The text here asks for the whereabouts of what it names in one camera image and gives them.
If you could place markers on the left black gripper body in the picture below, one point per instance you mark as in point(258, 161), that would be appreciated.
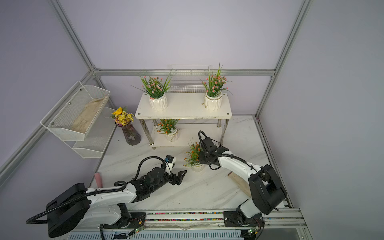
point(171, 178)

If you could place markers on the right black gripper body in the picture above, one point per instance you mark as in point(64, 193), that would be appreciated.
point(204, 158)

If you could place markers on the orange flower pot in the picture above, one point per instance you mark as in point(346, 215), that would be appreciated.
point(192, 160)
point(168, 127)

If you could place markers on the pink flower pot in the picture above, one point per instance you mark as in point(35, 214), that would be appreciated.
point(215, 84)
point(155, 88)

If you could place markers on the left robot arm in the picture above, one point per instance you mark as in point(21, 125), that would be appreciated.
point(108, 207)

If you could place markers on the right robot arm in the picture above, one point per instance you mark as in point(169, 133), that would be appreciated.
point(266, 188)

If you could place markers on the white two-tier metal rack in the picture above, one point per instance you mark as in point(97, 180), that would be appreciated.
point(184, 106)

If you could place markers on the beige work glove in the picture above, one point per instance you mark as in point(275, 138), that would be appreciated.
point(241, 183)

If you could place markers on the purple glass vase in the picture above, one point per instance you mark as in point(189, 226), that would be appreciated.
point(131, 135)

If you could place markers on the yellow artificial flower bouquet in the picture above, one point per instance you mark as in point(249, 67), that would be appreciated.
point(121, 117)

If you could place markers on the beige cloth in basket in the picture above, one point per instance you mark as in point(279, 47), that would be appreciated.
point(84, 120)

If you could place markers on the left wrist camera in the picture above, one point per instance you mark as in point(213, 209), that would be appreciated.
point(170, 161)

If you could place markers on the white wire wall basket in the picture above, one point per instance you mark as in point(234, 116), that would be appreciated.
point(188, 78)

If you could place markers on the white mesh lower wall basket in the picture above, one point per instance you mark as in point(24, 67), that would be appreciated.
point(95, 143)

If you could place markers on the white mesh wall basket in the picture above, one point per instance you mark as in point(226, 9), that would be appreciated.
point(95, 143)
point(60, 118)

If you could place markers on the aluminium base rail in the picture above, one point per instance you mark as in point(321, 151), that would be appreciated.
point(284, 218)

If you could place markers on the white mesh upper wall basket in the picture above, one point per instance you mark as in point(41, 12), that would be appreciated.
point(60, 118)

